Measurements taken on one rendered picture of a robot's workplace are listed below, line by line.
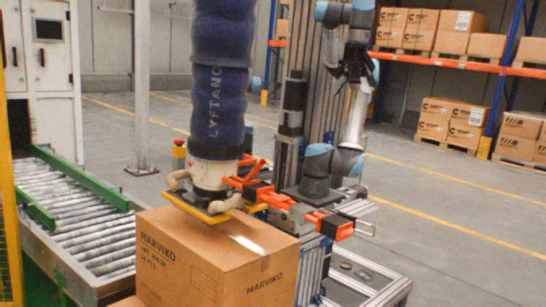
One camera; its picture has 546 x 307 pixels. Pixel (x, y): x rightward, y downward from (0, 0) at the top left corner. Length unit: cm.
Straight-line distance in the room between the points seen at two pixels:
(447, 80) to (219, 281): 894
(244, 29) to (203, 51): 16
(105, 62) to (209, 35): 1025
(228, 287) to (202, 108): 64
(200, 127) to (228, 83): 19
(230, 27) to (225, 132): 36
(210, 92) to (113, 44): 1029
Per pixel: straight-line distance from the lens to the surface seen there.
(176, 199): 174
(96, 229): 276
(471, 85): 993
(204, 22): 155
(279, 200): 145
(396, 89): 1050
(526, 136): 832
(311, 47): 214
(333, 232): 132
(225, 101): 156
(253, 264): 159
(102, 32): 1168
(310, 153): 192
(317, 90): 211
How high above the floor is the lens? 172
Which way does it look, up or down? 18 degrees down
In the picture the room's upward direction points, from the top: 6 degrees clockwise
